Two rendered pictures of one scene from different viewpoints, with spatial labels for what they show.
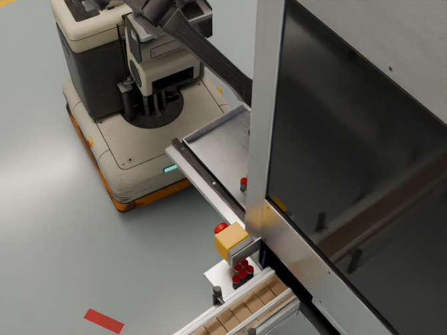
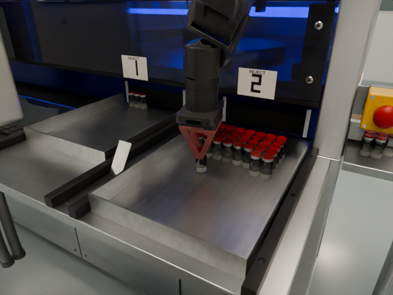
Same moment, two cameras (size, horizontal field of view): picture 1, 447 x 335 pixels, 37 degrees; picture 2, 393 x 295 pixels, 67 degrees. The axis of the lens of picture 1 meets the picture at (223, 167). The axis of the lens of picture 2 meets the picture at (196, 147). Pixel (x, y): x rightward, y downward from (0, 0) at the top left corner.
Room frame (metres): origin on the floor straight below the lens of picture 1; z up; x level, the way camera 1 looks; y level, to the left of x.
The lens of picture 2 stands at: (1.34, 0.33, 1.18)
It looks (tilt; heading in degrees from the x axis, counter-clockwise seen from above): 26 degrees down; 247
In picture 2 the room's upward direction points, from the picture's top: straight up
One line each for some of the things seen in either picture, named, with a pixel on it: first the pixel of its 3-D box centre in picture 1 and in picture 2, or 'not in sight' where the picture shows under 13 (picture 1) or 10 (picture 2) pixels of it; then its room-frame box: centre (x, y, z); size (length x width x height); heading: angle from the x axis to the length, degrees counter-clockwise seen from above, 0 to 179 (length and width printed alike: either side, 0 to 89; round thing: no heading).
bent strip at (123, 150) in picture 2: not in sight; (100, 171); (1.32, -0.15, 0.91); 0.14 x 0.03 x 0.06; 38
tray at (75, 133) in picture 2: not in sight; (116, 121); (1.25, -0.42, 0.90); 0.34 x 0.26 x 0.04; 37
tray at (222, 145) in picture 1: (251, 157); (213, 174); (1.13, -0.08, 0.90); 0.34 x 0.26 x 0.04; 37
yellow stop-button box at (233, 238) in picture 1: (233, 243); (385, 109); (0.80, -0.03, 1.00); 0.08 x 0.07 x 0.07; 37
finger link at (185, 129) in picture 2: not in sight; (201, 133); (1.13, -0.13, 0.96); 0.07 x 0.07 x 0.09; 52
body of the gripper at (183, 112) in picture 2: not in sight; (201, 96); (1.14, -0.13, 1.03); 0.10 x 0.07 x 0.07; 52
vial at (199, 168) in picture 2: not in sight; (200, 160); (1.13, -0.13, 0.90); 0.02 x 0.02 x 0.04
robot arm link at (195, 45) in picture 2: not in sight; (203, 59); (1.13, -0.13, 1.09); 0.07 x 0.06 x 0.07; 47
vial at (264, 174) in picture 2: (243, 184); (266, 166); (1.03, -0.06, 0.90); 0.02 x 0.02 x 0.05
